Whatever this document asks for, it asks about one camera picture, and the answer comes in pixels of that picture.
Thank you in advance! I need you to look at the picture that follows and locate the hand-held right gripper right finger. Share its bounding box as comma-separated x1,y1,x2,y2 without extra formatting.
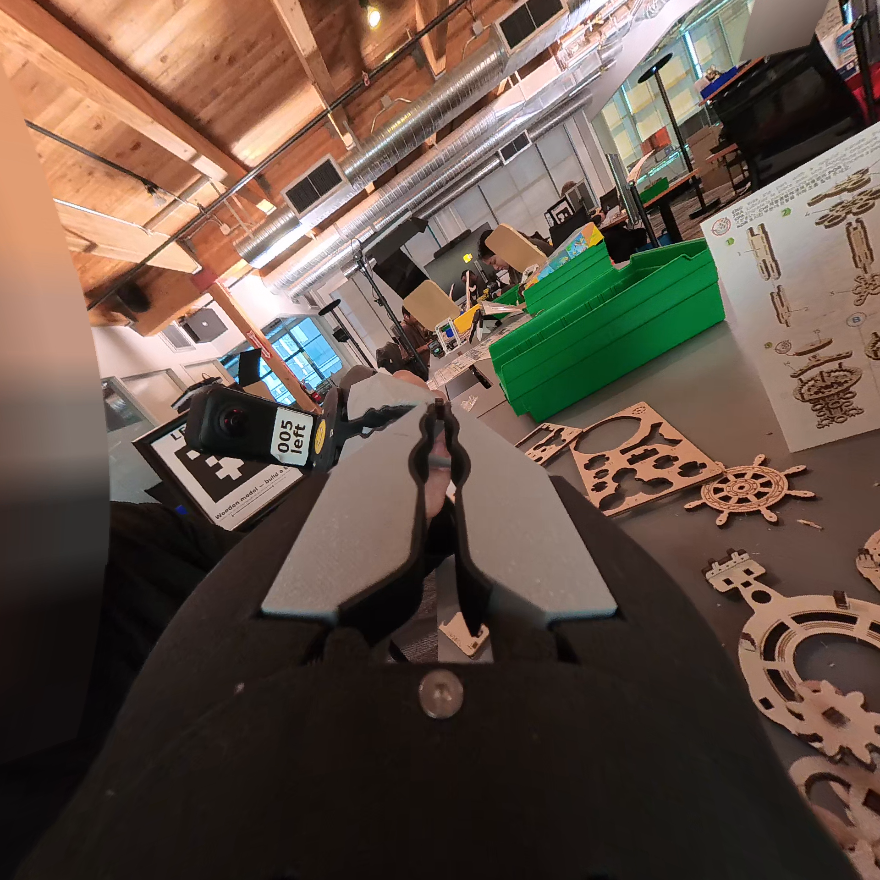
440,404,618,635

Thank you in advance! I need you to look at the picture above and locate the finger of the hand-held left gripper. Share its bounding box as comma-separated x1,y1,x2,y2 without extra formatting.
346,371,448,422
340,410,414,449

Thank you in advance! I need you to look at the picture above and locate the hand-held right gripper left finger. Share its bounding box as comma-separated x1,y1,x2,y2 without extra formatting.
261,404,431,628

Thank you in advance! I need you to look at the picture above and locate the person's left hand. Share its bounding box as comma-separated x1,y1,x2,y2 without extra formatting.
422,454,459,545

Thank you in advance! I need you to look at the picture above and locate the framed marker sign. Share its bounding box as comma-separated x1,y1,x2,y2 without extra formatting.
133,412,308,532

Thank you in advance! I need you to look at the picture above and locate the printed instruction paper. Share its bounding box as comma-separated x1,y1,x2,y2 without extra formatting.
429,346,493,386

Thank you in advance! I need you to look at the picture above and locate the large wooden cutout sheet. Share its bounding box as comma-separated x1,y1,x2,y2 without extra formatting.
568,401,725,518

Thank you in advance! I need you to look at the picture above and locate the small wooden cutout sheet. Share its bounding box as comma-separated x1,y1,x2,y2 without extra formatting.
515,422,583,466

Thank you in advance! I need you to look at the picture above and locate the wooden sheet fragment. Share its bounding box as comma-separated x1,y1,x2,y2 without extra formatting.
438,608,493,660

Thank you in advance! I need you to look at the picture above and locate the black studio softbox light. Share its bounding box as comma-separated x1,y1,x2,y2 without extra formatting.
350,218,431,373

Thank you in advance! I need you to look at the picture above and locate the wooden ship wheel part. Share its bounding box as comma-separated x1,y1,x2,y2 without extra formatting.
685,454,816,528

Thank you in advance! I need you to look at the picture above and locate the colourful printed box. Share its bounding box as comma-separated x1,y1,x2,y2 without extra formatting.
542,223,606,280

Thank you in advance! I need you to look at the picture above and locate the wooden round part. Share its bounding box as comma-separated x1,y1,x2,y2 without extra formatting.
855,528,880,593

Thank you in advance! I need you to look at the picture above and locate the white assembly instruction sheet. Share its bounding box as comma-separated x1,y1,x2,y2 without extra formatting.
700,133,880,453

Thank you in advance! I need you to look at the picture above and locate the black standing desk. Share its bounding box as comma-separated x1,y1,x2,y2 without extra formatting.
638,170,710,246

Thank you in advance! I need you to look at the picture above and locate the wooden gear part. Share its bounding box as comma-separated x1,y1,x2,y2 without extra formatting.
783,679,880,765

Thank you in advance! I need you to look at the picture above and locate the black cabinet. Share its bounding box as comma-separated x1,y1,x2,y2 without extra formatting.
707,41,880,191

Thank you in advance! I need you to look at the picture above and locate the wooden support post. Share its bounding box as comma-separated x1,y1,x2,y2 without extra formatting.
206,280,321,415

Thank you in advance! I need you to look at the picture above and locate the silver ventilation duct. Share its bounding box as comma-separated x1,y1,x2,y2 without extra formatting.
234,27,525,270
264,89,594,305

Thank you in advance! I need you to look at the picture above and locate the wooden ring frame part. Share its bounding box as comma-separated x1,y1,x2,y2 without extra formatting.
702,547,880,765

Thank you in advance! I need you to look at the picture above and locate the wooden curved frame part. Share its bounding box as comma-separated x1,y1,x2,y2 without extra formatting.
788,755,880,880

